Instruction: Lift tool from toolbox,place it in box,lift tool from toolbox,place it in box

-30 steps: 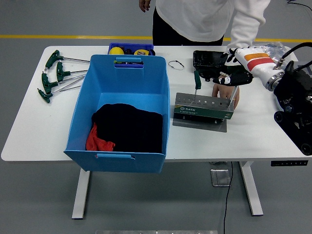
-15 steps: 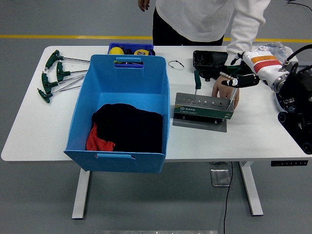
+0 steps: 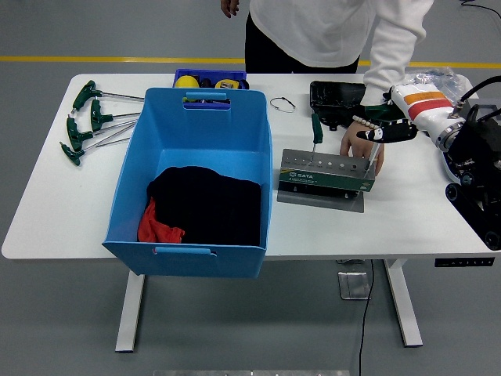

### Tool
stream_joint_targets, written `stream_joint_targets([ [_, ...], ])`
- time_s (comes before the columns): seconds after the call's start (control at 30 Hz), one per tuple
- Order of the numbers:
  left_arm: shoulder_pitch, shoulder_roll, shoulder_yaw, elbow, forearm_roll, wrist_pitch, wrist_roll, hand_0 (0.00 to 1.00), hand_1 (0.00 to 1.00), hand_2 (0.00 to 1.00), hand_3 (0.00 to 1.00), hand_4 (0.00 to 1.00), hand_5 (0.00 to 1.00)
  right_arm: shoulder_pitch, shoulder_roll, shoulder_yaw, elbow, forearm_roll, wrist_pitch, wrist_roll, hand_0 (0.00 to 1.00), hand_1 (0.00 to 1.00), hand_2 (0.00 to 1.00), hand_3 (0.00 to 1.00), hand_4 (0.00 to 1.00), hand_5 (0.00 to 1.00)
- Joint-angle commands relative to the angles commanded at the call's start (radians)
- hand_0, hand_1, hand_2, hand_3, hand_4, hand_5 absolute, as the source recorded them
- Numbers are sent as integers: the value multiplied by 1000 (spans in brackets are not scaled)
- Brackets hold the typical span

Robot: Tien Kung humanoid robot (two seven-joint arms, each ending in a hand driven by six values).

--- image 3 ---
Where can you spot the person's right hand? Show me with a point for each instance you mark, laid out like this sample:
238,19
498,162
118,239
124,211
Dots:
230,7

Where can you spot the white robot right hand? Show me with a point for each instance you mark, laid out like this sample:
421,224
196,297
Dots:
424,113

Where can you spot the green grey hex key rack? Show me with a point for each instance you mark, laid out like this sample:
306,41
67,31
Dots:
325,182

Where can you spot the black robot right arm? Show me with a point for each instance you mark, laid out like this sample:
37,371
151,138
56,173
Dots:
477,156

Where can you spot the person's left forearm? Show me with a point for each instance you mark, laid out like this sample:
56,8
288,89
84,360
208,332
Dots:
391,58

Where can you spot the large light blue plastic box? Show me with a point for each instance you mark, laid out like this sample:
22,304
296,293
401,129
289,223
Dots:
203,125

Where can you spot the clear bag of parts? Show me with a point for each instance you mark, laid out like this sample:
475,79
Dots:
438,76

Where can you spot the small dark blue bin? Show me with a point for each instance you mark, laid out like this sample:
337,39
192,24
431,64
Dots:
211,73

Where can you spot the yellow tape measure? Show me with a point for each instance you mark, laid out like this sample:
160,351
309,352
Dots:
227,84

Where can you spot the dark brown roll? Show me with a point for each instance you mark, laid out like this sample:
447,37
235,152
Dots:
206,83

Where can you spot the person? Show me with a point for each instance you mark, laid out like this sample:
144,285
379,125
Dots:
313,27

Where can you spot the yellow ball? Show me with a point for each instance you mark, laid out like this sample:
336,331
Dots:
187,82

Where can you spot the black plastic housing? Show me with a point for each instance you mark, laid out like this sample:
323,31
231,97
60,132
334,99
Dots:
336,96

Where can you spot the black table control panel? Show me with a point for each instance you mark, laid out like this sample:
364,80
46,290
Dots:
463,262

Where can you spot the metal floor plate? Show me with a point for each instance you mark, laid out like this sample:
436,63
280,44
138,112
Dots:
354,286

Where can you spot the white table leg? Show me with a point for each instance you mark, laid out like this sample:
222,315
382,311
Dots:
405,309
131,313

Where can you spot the black cloth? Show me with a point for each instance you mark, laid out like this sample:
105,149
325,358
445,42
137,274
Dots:
219,207

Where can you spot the red cloth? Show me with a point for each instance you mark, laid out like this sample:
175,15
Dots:
154,227

